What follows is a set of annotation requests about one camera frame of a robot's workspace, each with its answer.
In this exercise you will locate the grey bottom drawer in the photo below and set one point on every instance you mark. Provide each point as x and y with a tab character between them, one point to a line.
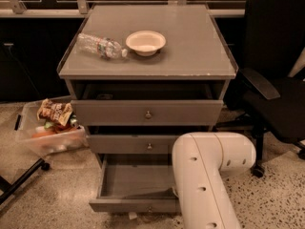
136	183

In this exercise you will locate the grey drawer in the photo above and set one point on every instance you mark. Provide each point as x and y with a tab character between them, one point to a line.
147	104
136	183
137	139

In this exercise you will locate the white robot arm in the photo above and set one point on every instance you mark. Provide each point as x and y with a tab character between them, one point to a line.
200	161

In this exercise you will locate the grey drawer cabinet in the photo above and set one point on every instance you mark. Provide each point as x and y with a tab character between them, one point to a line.
194	51

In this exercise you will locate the grey top drawer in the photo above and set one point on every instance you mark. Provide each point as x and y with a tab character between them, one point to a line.
147	104

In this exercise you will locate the grey middle drawer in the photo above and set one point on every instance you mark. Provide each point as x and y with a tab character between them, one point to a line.
137	139

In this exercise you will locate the white paper bowl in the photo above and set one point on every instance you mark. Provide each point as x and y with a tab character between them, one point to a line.
145	43

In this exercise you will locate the clear plastic water bottle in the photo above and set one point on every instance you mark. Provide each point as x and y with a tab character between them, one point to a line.
103	46

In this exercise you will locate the brown snack bag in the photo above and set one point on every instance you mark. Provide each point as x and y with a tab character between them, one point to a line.
56	112

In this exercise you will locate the clear plastic storage bin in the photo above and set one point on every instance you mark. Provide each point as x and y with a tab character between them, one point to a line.
29	130

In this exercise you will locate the small white paper scrap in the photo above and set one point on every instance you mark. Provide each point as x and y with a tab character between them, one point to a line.
132	215

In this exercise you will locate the black office chair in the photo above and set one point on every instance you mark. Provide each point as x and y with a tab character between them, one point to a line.
267	88

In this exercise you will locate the metal window railing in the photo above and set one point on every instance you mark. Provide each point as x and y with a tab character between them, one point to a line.
79	0

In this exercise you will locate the black wheeled stand leg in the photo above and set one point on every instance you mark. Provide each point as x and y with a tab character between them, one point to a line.
9	188

